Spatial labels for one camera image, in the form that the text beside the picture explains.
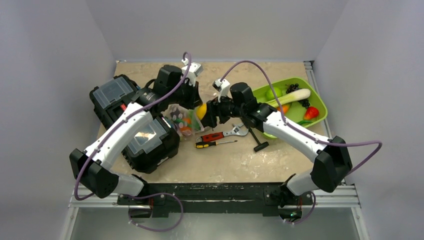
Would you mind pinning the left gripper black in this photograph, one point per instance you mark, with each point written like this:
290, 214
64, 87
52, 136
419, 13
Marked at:
195, 100

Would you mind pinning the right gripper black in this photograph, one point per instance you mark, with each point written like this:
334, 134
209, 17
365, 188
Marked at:
211, 113

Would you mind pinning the yellow lemon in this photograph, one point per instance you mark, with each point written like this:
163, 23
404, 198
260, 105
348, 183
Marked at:
201, 111

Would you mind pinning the bok choy green white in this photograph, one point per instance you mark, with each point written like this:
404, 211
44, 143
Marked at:
196, 125

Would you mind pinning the clear zip top bag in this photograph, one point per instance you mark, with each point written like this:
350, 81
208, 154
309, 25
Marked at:
175, 113

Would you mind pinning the green apple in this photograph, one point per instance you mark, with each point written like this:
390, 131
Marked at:
272, 94

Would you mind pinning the orange tangerine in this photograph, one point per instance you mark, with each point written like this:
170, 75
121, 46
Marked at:
186, 127

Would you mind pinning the mango orange green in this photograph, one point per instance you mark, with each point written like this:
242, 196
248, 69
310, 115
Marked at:
284, 108

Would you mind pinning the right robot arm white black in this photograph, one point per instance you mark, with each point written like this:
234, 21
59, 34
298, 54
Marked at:
330, 158

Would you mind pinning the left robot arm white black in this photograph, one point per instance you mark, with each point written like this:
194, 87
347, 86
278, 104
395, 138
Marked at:
92, 166

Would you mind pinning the yellow black screwdriver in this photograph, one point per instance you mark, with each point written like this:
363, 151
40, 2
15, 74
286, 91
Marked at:
208, 144

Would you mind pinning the black hammer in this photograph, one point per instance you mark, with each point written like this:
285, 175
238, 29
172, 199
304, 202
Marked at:
259, 145

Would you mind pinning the black toolbox near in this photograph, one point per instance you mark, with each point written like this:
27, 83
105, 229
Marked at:
152, 145

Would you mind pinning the black toolbox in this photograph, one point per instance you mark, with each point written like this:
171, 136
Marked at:
152, 145
111, 99

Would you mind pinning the black toolbox far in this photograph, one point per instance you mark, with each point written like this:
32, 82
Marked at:
111, 99

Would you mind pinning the green plastic basin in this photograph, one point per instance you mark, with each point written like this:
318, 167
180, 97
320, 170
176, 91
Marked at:
296, 112

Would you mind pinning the celery stalk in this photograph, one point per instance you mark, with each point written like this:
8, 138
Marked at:
285, 99

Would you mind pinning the green chili pepper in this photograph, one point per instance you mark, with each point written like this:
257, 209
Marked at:
304, 122

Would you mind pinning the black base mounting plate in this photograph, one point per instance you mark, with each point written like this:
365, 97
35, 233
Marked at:
265, 198

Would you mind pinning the dark grapes bunch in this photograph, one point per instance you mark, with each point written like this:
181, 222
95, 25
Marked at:
301, 95

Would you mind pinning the red tomato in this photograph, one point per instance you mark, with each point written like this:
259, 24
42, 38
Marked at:
311, 113

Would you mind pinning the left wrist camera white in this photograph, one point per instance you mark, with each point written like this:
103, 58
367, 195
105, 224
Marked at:
194, 70

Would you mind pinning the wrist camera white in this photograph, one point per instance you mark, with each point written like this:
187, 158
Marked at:
194, 70
223, 87

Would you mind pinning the red handled adjustable wrench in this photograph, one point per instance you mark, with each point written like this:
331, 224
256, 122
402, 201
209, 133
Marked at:
237, 130

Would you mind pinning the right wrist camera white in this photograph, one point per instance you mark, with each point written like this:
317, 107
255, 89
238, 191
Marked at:
223, 87

